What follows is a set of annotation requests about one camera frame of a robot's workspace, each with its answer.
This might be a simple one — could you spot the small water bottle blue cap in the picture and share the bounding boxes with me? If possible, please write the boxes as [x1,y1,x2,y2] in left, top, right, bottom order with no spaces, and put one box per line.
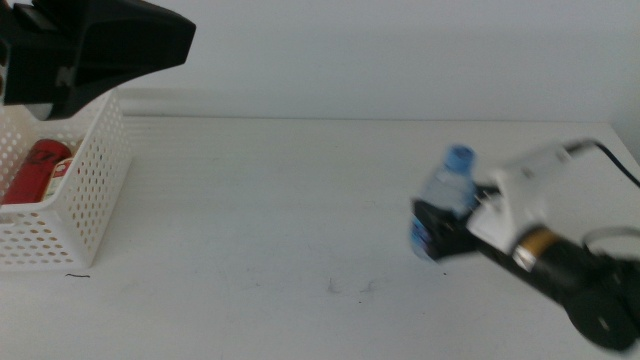
[409,144,479,262]

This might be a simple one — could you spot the red soda can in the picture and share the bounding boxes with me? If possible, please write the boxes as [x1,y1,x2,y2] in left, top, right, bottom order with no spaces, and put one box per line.
[1,138,74,205]

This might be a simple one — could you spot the white perforated plastic basket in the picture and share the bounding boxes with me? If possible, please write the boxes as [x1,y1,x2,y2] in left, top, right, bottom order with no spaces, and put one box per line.
[0,87,134,271]

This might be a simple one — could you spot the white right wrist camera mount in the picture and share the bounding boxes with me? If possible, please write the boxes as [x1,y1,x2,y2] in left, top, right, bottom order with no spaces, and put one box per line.
[467,141,571,254]

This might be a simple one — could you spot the black right camera cable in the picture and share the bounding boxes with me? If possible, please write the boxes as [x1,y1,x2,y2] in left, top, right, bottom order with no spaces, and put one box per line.
[562,138,640,190]

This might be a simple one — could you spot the thin grey cable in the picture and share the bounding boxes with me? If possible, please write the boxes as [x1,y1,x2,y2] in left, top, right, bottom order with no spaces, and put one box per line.
[582,226,640,251]

